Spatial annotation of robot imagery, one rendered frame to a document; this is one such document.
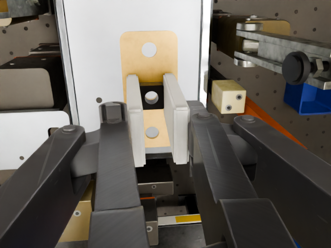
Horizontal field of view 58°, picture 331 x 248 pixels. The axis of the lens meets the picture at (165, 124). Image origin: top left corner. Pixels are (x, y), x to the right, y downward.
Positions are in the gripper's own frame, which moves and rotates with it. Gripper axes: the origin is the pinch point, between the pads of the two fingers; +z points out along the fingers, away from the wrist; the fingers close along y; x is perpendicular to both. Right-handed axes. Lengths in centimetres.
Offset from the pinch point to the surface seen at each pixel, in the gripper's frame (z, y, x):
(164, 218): 28.2, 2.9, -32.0
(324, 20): 59, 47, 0
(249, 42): 22.2, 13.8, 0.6
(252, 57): 19.7, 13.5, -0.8
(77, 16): 29.2, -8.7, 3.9
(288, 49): 14.5, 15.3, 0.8
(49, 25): 59, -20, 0
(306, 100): 59, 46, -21
